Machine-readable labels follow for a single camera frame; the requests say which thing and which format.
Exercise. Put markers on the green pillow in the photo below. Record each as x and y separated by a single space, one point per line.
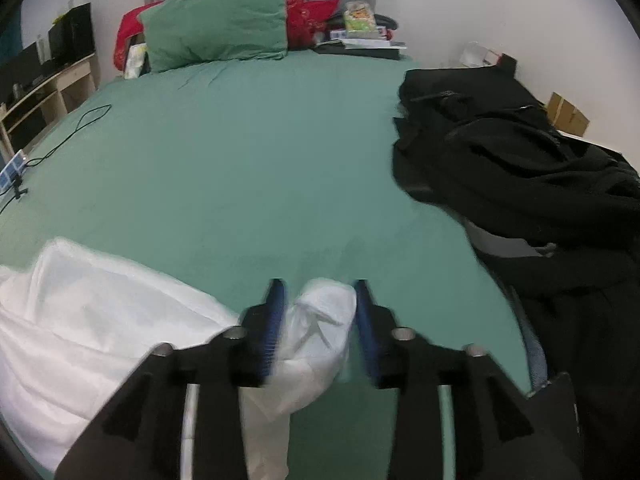
215 25

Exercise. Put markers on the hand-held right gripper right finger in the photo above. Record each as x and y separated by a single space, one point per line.
365 330

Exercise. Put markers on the white power strip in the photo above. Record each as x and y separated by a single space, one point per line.
10 172

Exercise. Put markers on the black monitor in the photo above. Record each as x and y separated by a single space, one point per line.
20 70

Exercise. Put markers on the white tissue pack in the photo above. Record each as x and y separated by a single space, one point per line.
135 60

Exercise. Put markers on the wooden computer desk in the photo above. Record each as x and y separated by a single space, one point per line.
65 80

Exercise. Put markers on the black panel with white edge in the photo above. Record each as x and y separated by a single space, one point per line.
595 141

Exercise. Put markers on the yellow green snack bag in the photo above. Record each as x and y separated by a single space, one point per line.
359 17

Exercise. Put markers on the large red pillow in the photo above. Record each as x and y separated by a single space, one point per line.
127 25

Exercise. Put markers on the teal curtain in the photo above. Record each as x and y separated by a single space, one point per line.
10 35

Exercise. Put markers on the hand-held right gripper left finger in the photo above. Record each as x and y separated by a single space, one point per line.
272 330

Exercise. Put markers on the cardboard box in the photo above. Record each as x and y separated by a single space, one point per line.
567 115

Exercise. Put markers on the black computer case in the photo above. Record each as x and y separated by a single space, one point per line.
72 35

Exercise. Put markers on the white box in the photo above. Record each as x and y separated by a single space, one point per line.
477 55

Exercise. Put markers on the light blue cloth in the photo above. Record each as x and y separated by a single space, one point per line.
532 350

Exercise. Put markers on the white hooded jacket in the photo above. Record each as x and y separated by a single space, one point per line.
100 335

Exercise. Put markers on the small red pillow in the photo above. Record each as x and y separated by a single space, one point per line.
310 22

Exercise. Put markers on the pile of black clothes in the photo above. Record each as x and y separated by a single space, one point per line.
500 160

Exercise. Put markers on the grey garment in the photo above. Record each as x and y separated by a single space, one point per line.
500 245

